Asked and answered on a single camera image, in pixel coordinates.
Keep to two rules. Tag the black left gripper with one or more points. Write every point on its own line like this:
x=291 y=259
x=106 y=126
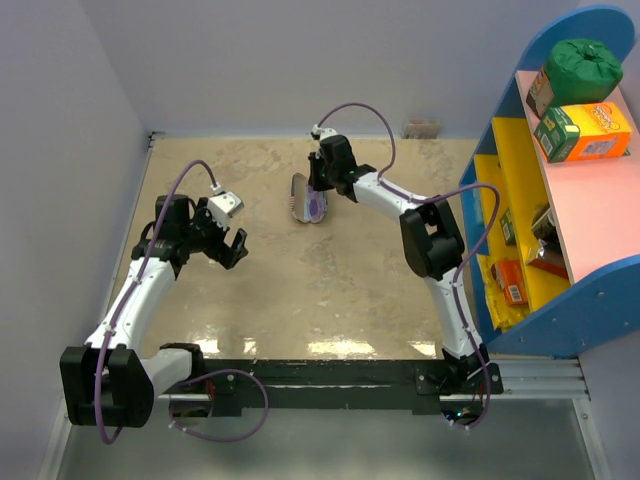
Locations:
x=226 y=255

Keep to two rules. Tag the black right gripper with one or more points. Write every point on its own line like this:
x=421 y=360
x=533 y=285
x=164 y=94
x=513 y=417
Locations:
x=316 y=158

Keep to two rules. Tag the pink transparent sunglasses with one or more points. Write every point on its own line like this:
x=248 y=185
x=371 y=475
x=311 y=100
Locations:
x=316 y=205

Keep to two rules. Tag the printed glasses case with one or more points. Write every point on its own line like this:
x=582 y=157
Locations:
x=298 y=198

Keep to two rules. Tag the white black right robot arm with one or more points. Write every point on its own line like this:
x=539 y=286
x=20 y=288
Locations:
x=432 y=243

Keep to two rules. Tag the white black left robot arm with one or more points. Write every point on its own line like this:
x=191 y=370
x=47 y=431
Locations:
x=105 y=382

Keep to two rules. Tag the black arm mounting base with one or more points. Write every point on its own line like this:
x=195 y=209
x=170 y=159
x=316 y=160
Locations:
x=417 y=386

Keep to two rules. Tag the green box in shelf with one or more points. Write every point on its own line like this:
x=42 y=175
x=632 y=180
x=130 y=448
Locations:
x=507 y=228

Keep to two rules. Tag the orange box on shelf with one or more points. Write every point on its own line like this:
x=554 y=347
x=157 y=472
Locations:
x=508 y=274

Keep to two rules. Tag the dark foil snack packet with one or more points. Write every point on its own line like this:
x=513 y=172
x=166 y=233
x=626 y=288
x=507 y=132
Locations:
x=546 y=253

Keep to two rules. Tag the small brown printed box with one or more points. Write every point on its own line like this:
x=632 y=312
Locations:
x=540 y=94

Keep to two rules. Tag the blue pink yellow shelf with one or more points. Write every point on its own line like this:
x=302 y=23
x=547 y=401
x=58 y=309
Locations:
x=595 y=204

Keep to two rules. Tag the orange green snack box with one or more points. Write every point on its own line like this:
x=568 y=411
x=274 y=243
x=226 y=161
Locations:
x=583 y=132

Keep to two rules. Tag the green wrapped package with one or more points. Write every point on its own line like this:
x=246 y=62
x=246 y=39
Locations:
x=581 y=71

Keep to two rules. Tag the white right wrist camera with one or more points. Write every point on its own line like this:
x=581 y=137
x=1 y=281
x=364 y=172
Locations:
x=319 y=133

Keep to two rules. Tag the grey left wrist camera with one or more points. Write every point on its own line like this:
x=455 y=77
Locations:
x=223 y=205

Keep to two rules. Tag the aluminium table edge rail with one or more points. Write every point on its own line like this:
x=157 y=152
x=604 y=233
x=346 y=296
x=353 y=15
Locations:
x=131 y=204

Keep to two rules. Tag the aluminium front frame rail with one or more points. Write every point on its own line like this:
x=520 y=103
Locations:
x=541 y=380

